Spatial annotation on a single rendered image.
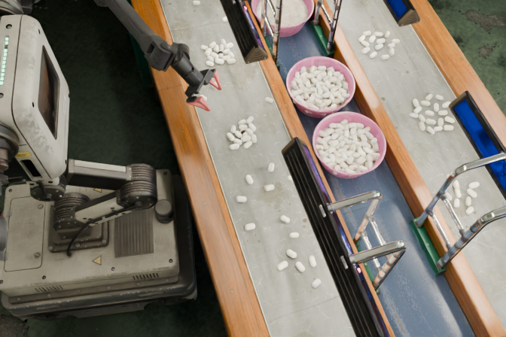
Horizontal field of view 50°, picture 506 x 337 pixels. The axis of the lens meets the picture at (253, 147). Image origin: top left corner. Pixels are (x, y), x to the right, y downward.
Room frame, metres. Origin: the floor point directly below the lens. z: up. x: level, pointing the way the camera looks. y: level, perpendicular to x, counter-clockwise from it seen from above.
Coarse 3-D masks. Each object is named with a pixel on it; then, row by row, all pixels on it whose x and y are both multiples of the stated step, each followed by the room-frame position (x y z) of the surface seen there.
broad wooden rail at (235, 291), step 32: (160, 32) 1.53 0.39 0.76; (160, 96) 1.21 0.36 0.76; (192, 128) 1.07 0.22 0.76; (192, 160) 0.94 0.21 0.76; (192, 192) 0.81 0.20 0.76; (224, 224) 0.70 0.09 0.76; (224, 256) 0.59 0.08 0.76; (224, 288) 0.48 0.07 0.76; (224, 320) 0.39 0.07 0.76; (256, 320) 0.39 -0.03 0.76
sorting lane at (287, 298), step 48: (192, 0) 1.74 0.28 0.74; (192, 48) 1.47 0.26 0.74; (240, 96) 1.24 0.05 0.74; (240, 144) 1.02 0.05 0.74; (240, 192) 0.83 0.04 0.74; (288, 192) 0.84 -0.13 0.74; (240, 240) 0.65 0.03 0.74; (288, 240) 0.66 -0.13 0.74; (288, 288) 0.50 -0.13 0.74; (336, 288) 0.50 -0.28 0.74; (288, 336) 0.35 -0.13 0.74; (336, 336) 0.36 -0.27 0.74
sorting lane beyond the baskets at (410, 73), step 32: (352, 0) 1.78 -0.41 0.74; (352, 32) 1.59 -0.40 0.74; (384, 32) 1.59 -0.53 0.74; (384, 64) 1.42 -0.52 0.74; (416, 64) 1.43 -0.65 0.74; (384, 96) 1.26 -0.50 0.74; (416, 96) 1.27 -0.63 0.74; (448, 96) 1.27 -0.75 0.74; (416, 128) 1.12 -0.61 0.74; (416, 160) 0.98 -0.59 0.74; (448, 160) 0.99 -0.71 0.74; (448, 192) 0.86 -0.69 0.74; (480, 192) 0.86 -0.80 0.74; (448, 224) 0.74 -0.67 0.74; (480, 256) 0.63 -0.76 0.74
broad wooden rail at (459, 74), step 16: (416, 0) 1.76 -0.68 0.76; (432, 16) 1.67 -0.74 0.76; (416, 32) 1.59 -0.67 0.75; (432, 32) 1.58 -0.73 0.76; (448, 32) 1.58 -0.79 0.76; (432, 48) 1.49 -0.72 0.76; (448, 48) 1.50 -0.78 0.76; (448, 64) 1.41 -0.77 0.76; (464, 64) 1.42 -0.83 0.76; (448, 80) 1.34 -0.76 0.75; (464, 80) 1.33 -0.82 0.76; (480, 80) 1.34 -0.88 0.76; (480, 96) 1.26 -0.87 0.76; (496, 112) 1.19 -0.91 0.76; (496, 128) 1.12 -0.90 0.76
